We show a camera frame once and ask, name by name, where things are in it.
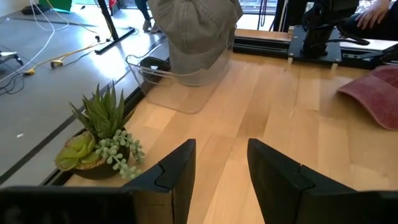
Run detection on grey cloth baseball cap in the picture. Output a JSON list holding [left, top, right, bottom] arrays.
[[147, 0, 244, 86]]

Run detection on black floor stand leg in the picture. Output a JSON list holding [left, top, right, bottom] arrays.
[[94, 0, 137, 56]]

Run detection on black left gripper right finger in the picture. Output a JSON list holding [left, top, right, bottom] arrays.
[[247, 138, 398, 224]]

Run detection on person's feet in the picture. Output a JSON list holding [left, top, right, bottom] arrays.
[[134, 0, 163, 34]]

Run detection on potted succulent plant black pot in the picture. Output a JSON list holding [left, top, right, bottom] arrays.
[[54, 82, 146, 181]]

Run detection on black floor cable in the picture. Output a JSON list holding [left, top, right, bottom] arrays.
[[0, 72, 25, 96]]

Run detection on white floor cable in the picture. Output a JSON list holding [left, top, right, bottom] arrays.
[[0, 0, 70, 82]]

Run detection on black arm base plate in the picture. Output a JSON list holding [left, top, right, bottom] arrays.
[[287, 24, 343, 64]]

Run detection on red cloth baseball cap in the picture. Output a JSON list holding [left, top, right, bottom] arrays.
[[337, 64, 398, 131]]

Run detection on green floor mat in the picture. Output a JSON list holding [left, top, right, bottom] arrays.
[[38, 0, 73, 14]]

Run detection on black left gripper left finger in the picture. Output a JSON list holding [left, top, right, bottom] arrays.
[[0, 138, 197, 224]]

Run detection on black aluminium table frame rail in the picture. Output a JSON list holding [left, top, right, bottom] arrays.
[[233, 35, 398, 70]]

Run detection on yellow floor cable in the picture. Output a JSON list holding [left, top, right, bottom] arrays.
[[24, 39, 108, 76]]

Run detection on person's hand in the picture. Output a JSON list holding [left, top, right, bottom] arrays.
[[354, 0, 391, 30]]

